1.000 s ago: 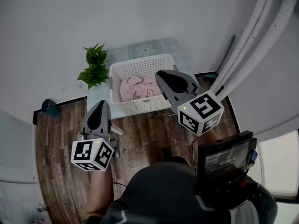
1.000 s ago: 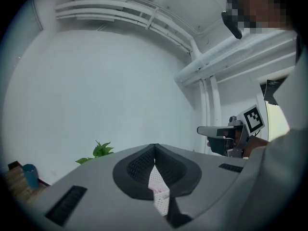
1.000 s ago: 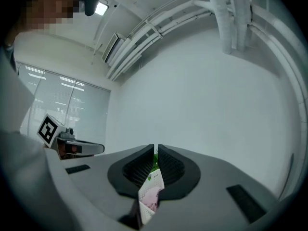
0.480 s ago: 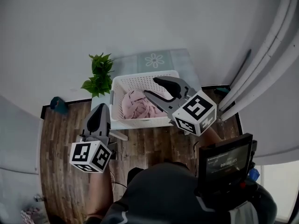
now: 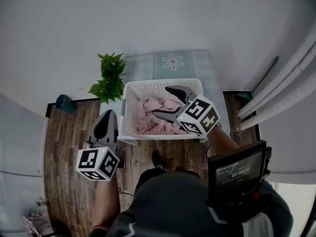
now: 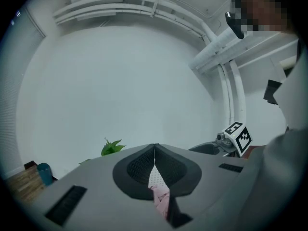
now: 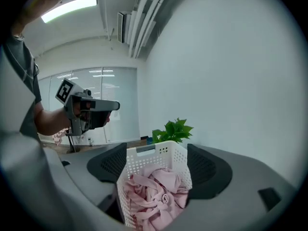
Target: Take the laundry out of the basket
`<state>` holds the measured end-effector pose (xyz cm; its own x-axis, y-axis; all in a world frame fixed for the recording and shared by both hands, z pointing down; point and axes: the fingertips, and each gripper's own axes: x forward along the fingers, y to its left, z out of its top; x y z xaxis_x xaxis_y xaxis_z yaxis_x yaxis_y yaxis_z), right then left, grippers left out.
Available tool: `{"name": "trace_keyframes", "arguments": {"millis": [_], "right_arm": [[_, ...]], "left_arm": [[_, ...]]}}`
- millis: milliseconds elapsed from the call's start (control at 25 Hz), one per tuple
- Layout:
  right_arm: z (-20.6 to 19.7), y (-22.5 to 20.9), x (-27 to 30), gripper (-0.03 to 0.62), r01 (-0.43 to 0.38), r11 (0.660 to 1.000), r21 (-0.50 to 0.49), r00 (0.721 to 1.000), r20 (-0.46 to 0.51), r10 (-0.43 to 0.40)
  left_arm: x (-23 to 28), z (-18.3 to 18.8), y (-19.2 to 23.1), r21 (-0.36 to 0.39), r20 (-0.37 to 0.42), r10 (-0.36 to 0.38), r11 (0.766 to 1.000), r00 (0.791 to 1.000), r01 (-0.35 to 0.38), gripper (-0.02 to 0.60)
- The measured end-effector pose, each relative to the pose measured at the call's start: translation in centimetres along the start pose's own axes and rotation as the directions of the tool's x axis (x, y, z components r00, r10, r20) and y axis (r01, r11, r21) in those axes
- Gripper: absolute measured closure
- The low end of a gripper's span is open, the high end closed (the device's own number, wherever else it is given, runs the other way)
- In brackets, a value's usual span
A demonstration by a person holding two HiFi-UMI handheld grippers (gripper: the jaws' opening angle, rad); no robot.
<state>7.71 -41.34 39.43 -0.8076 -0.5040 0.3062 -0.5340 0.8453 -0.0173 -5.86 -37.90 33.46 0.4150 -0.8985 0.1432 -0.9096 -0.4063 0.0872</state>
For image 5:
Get person's dark grey shirt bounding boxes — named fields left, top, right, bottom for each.
left=90, top=168, right=294, bottom=237

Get person's left forearm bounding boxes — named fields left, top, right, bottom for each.
left=91, top=176, right=122, bottom=232

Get white plastic laundry basket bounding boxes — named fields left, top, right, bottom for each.
left=118, top=78, right=209, bottom=141

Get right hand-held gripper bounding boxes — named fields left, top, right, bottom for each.
left=152, top=85, right=220, bottom=136

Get green potted plant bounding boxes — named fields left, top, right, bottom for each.
left=88, top=52, right=127, bottom=105

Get pale green flower tablecloth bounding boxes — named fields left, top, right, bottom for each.
left=118, top=49, right=231, bottom=147

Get black round stand base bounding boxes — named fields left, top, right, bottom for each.
left=42, top=219, right=73, bottom=237

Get black field monitor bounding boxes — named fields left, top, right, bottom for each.
left=206, top=139, right=273, bottom=207

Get person's right forearm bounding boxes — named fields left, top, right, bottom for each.
left=206, top=124, right=240, bottom=157

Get black floor cables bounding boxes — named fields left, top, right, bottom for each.
left=117, top=175, right=135, bottom=198

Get dark teal plastic object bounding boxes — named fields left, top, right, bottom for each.
left=55, top=94, right=76, bottom=115
left=234, top=92, right=253, bottom=102

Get person's left shoe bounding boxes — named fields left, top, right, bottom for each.
left=151, top=149, right=164, bottom=170

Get pink clothes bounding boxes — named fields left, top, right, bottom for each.
left=135, top=96, right=190, bottom=136

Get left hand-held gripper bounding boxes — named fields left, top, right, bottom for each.
left=76, top=110, right=125, bottom=181

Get frosted glass partition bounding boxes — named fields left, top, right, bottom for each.
left=0, top=92, right=54, bottom=235

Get white pipe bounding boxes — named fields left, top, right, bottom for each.
left=238, top=81, right=316, bottom=131
left=237, top=30, right=316, bottom=119

